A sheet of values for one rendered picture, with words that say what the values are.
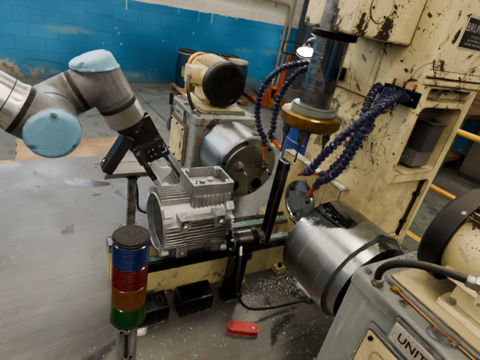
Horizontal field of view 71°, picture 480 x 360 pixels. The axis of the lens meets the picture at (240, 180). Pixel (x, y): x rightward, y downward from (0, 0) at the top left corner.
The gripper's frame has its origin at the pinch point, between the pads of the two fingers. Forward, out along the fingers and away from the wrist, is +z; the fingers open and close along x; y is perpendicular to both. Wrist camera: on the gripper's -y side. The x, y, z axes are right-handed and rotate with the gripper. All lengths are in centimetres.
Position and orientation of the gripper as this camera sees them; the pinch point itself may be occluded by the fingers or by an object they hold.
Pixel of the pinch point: (156, 184)
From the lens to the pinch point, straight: 97.0
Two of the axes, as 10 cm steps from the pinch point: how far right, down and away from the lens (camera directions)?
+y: 8.4, -5.0, 1.9
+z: 2.8, 7.2, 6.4
